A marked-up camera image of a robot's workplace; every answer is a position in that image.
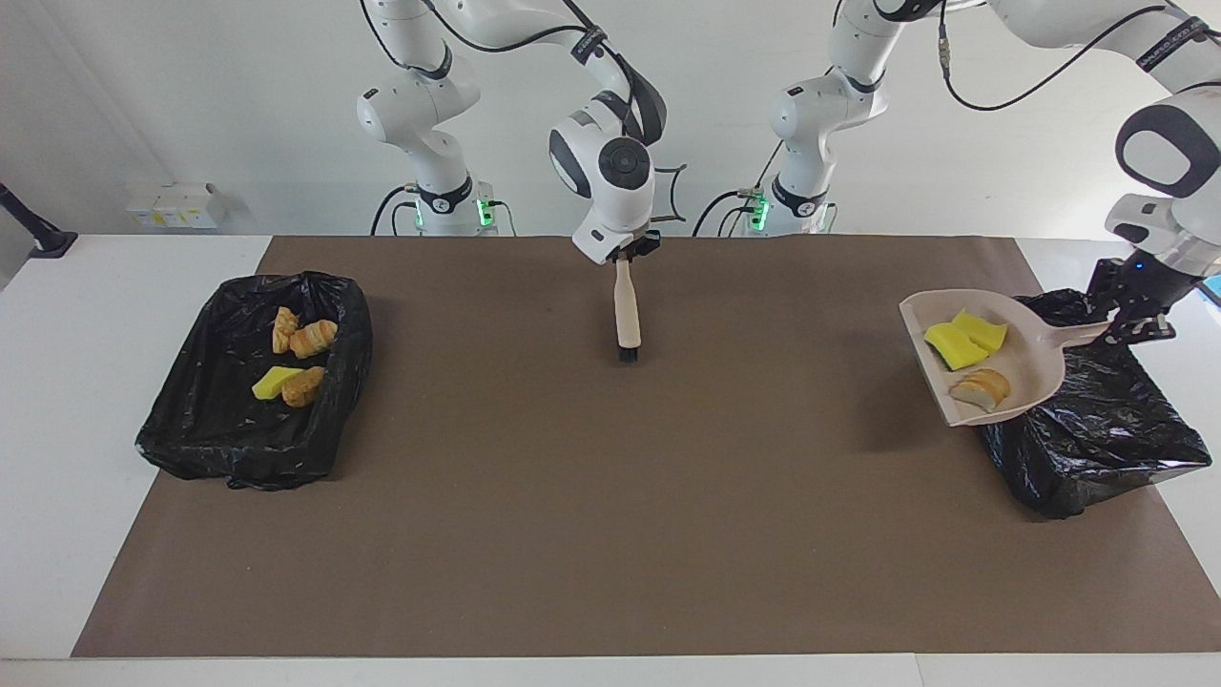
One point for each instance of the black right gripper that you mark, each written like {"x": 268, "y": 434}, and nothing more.
{"x": 637, "y": 243}

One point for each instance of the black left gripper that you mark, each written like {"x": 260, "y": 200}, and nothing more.
{"x": 1145, "y": 291}

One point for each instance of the beige brush black bristles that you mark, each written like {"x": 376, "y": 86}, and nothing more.
{"x": 627, "y": 310}

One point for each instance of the beige plastic dustpan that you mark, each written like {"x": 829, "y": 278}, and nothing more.
{"x": 1025, "y": 353}

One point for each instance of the yellow sponge block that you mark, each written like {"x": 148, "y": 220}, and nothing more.
{"x": 987, "y": 329}

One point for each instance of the beige sponge piece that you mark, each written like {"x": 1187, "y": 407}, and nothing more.
{"x": 983, "y": 388}

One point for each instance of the yellow notched sponge piece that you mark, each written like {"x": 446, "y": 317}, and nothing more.
{"x": 952, "y": 345}

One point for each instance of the striped round bread toy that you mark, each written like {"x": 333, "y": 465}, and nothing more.
{"x": 315, "y": 339}

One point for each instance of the brown bread loaf toy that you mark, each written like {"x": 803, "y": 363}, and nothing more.
{"x": 305, "y": 387}

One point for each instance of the beige toast slice toy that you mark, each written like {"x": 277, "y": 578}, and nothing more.
{"x": 283, "y": 329}

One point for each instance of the yellow sponge wedge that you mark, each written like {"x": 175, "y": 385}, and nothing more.
{"x": 272, "y": 384}

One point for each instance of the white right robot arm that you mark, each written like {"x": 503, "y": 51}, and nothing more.
{"x": 620, "y": 181}

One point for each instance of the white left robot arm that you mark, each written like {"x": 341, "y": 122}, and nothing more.
{"x": 1169, "y": 153}

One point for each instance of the black bag lined bin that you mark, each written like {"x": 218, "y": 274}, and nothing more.
{"x": 200, "y": 429}
{"x": 1097, "y": 429}

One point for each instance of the blue object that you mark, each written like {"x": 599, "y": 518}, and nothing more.
{"x": 1213, "y": 289}

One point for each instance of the green lit base module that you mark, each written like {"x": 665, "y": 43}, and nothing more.
{"x": 759, "y": 212}
{"x": 485, "y": 210}

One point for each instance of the brown table mat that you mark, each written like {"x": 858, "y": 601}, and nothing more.
{"x": 477, "y": 572}

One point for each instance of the black stand leg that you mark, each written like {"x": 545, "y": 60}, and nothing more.
{"x": 43, "y": 234}

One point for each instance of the white wall socket boxes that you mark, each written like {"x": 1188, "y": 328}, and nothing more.
{"x": 176, "y": 205}

